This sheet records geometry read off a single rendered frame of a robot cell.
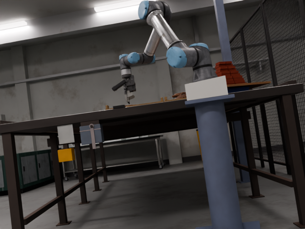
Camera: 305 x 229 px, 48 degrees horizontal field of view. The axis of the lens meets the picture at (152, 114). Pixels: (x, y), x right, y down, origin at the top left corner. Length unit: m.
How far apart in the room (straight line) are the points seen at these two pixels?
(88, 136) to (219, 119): 0.84
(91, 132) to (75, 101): 6.46
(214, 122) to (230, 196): 0.41
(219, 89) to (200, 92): 0.10
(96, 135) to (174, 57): 0.73
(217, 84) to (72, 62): 7.14
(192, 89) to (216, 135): 0.29
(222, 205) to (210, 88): 0.64
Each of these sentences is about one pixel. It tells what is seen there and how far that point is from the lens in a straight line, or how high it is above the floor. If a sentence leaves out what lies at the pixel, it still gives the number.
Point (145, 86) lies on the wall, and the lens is 8.27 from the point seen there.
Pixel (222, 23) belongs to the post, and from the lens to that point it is 4.49.
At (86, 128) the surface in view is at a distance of 2.23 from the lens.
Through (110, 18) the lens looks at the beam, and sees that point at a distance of 7.06.
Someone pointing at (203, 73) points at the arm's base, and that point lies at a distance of 1.97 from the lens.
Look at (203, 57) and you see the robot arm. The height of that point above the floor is 1.11.
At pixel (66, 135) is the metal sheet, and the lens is 2.29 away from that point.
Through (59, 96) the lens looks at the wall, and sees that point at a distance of 8.82.
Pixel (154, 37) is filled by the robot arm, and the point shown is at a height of 1.36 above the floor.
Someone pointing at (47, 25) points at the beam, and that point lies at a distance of 7.45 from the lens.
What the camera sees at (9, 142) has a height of 0.79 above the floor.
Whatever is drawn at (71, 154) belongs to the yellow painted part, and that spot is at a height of 0.66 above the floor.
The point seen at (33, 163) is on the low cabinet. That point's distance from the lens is 7.16.
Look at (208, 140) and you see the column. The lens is 1.93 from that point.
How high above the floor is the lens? 0.70
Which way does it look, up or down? 4 degrees up
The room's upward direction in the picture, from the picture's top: 8 degrees counter-clockwise
